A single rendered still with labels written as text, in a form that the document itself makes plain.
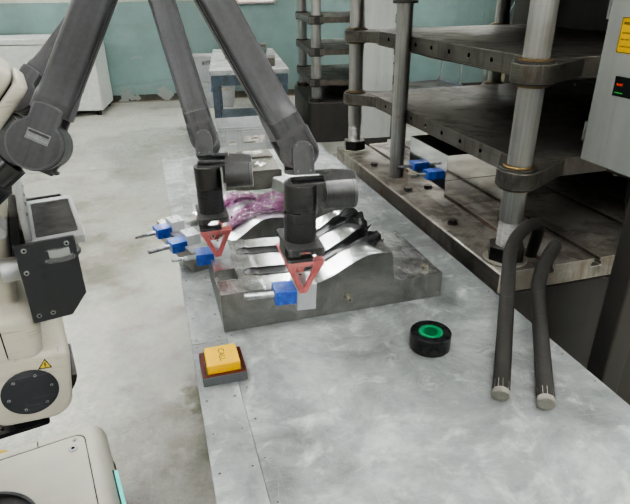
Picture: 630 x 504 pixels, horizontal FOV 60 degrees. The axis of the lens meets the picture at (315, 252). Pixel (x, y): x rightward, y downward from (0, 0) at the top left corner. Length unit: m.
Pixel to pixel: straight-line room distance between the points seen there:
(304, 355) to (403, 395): 0.21
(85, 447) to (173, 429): 0.47
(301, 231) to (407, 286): 0.38
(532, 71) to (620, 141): 0.24
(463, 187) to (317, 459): 1.21
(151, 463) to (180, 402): 0.30
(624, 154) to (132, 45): 7.53
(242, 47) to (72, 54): 0.25
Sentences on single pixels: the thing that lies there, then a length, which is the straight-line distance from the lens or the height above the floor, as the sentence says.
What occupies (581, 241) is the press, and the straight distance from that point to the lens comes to 1.73.
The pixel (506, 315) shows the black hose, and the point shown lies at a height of 0.87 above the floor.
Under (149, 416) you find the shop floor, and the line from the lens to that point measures 2.24.
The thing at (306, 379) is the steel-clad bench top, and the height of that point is 0.80.
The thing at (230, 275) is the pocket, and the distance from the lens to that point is 1.23.
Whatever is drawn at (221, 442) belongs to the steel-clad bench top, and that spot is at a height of 0.80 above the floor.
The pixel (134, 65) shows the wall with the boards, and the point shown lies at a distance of 8.40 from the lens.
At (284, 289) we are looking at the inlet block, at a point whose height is 0.95.
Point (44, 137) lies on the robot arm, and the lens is 0.89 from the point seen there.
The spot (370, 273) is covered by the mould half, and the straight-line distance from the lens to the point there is 1.19.
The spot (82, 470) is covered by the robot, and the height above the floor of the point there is 0.28.
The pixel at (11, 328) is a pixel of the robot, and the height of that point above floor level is 0.88.
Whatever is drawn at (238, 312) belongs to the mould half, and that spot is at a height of 0.84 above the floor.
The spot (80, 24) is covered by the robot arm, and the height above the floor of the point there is 1.40.
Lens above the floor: 1.45
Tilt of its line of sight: 26 degrees down
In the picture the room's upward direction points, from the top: 1 degrees counter-clockwise
